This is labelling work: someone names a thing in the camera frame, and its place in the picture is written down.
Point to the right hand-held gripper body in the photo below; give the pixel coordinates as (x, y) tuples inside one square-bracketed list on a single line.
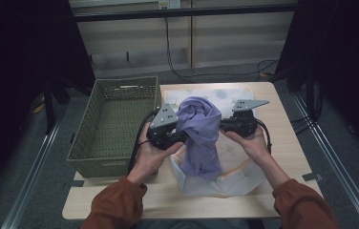
[(246, 122)]

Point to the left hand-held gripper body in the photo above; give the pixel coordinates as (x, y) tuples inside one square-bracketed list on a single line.
[(163, 122)]

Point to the purple cloth garment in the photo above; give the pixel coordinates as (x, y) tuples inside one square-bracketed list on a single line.
[(200, 133)]

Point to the green woven basket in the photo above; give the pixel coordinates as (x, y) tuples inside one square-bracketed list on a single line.
[(117, 127)]

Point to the white leaf-print laundry bag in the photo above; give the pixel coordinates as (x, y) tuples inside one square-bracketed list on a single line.
[(231, 184)]

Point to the person's right hand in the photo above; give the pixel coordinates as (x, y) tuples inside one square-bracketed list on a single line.
[(255, 144)]

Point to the person's left hand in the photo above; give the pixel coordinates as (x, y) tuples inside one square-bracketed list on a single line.
[(147, 159)]

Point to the grey tape strip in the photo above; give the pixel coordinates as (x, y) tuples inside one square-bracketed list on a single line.
[(312, 176)]

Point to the dark curtain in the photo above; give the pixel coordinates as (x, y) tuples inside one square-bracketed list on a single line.
[(343, 63), (15, 63)]

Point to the black metal stand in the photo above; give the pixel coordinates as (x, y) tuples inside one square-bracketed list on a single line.
[(48, 111)]

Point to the black horizontal bar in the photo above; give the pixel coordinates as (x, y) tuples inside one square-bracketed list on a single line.
[(200, 12)]

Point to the white power outlet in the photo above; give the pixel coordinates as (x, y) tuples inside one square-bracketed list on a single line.
[(169, 4)]

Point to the metal floor rail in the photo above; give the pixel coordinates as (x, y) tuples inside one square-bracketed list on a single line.
[(31, 181), (336, 165)]

